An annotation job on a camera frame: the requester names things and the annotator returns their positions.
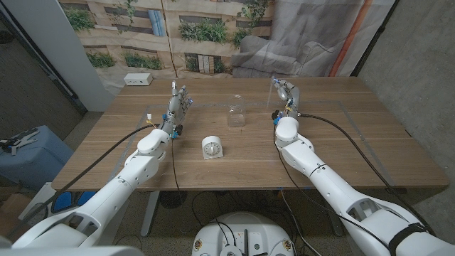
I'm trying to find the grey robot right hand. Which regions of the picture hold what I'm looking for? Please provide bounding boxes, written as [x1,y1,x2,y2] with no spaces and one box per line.
[272,78,301,122]

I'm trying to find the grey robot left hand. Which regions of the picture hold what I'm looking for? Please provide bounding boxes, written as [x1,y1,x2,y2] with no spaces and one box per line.
[158,80,194,140]

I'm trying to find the clear plastic pipette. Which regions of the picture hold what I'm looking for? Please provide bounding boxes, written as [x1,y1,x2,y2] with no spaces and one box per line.
[266,77,275,110]

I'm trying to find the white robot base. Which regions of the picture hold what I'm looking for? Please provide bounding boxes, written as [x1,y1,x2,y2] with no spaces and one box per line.
[191,211,295,256]

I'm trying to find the white kitchen timer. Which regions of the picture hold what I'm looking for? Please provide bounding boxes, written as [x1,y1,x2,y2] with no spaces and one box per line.
[201,135,224,160]

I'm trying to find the clear plastic cup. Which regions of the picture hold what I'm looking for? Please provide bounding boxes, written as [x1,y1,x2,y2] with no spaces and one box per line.
[226,94,247,128]

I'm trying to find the white power strip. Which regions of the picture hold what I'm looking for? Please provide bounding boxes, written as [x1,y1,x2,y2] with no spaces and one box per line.
[123,73,154,87]

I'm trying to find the printed fabric backdrop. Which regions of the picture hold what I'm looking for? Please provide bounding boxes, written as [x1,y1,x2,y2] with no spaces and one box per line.
[58,0,397,99]

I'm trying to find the black round floor object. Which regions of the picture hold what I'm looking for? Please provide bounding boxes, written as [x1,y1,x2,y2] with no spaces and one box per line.
[159,191,188,210]

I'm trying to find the black backdrop stand pole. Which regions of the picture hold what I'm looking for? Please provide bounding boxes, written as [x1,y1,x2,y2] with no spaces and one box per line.
[350,0,401,78]

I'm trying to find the white table leg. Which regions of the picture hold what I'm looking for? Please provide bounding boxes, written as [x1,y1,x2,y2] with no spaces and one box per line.
[321,209,344,238]
[140,191,161,238]

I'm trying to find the blue and black floor device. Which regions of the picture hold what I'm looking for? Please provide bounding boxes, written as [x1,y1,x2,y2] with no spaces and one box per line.
[50,191,97,215]

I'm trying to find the blue storage box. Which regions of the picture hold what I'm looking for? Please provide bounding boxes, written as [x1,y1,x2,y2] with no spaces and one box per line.
[0,124,75,191]

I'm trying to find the grey metal tool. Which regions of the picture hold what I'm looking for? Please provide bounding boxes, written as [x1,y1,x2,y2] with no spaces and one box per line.
[0,127,41,156]

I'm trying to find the white floor box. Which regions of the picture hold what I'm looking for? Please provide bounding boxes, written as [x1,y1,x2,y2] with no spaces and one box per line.
[28,182,58,220]

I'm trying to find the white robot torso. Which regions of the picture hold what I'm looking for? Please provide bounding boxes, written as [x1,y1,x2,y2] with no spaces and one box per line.
[0,245,145,256]

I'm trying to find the brown cardboard box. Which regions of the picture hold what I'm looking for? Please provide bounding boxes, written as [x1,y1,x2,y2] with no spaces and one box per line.
[0,193,31,232]

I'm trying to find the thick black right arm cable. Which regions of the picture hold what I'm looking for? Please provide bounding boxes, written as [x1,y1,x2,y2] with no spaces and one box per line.
[297,112,437,235]

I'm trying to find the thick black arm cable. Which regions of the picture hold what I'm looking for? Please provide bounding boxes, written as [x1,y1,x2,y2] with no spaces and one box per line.
[297,112,437,235]
[6,123,161,239]

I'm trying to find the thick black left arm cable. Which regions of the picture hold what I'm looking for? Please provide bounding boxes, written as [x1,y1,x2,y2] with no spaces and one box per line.
[6,123,161,239]

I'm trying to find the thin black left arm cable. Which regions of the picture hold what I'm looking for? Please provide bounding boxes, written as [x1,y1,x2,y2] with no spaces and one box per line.
[171,137,182,195]

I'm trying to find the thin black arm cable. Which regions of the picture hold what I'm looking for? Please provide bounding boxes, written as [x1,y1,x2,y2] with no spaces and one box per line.
[171,137,182,195]
[272,122,392,252]

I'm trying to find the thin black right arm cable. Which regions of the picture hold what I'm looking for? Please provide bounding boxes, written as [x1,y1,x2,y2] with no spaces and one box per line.
[272,122,392,252]

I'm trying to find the grey floor cable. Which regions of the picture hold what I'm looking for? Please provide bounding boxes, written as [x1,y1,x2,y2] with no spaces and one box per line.
[279,189,323,256]

